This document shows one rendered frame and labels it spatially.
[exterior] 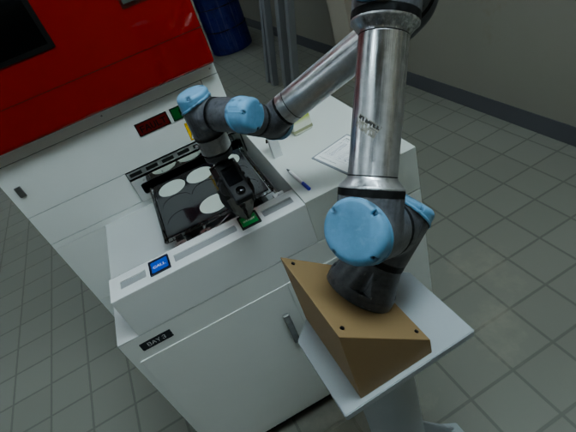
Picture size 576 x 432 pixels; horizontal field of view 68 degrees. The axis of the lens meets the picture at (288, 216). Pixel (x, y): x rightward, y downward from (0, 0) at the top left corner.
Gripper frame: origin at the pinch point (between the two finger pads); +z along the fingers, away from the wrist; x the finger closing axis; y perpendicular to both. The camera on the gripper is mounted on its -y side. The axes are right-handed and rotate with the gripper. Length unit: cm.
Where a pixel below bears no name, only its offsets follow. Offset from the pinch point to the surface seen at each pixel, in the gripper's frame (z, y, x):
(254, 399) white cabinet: 68, -4, 24
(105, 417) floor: 98, 46, 94
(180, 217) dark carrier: 8.3, 27.6, 17.7
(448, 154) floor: 98, 99, -139
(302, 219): 6.3, -4.0, -12.7
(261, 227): 2.3, -4.0, -1.7
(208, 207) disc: 8.2, 25.1, 8.3
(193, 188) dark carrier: 8.2, 40.8, 10.1
